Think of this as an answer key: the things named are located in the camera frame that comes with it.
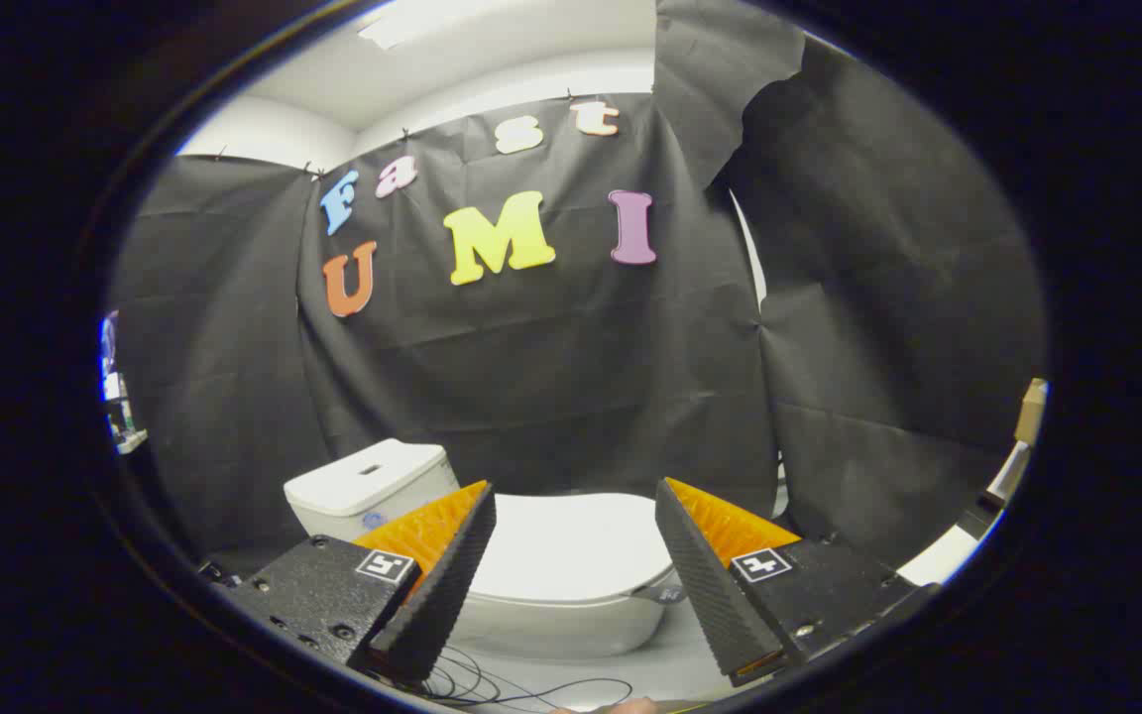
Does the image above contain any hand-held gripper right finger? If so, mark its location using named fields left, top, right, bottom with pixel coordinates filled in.
left=655, top=477, right=939, bottom=688

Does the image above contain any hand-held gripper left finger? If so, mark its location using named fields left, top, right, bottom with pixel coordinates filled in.
left=224, top=481, right=498, bottom=685

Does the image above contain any white toilet lid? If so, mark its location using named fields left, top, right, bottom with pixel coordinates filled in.
left=477, top=493, right=686, bottom=606

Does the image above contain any white toilet bowl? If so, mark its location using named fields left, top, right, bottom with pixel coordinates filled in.
left=452, top=570, right=691, bottom=658

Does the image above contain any white toilet tank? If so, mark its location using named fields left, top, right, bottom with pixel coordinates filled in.
left=284, top=438, right=461, bottom=543

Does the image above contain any black backdrop cloth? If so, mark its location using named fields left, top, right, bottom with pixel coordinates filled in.
left=105, top=0, right=1048, bottom=576

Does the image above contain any cardboard box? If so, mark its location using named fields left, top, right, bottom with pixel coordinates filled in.
left=1015, top=377, right=1048, bottom=445

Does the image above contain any black cable bundle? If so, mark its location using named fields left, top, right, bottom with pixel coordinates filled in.
left=363, top=645, right=633, bottom=707

